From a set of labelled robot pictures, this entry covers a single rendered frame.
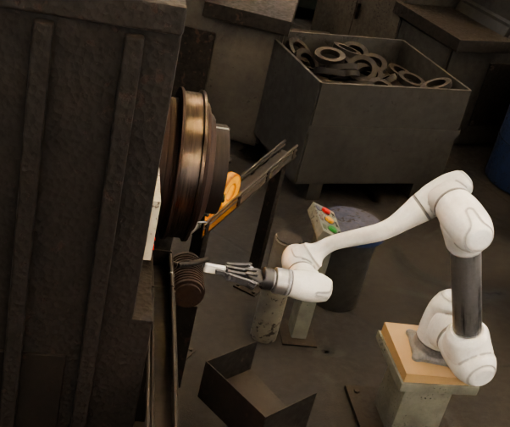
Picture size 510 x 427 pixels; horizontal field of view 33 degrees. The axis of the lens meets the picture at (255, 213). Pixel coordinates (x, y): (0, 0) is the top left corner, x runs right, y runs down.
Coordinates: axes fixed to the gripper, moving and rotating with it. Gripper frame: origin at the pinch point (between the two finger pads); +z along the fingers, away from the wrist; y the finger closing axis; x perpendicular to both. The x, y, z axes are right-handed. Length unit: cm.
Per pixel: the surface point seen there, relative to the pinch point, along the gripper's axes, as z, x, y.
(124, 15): 51, 93, -51
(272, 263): -39, -31, 60
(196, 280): -1.2, -21.7, 24.4
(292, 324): -59, -63, 66
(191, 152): 22, 49, -19
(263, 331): -45, -64, 58
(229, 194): -12, -4, 62
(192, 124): 23, 54, -12
